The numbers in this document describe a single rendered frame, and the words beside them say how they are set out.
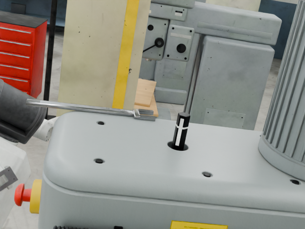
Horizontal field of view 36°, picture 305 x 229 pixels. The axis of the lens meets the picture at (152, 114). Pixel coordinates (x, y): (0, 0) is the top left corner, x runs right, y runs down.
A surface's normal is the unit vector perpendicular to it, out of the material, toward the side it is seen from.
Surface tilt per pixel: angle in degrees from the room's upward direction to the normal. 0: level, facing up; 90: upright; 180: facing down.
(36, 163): 0
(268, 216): 90
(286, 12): 90
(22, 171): 85
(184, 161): 0
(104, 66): 90
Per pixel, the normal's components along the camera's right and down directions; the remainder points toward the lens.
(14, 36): -0.06, 0.36
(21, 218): 0.16, -0.92
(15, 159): 0.39, -0.16
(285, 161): -0.74, 0.13
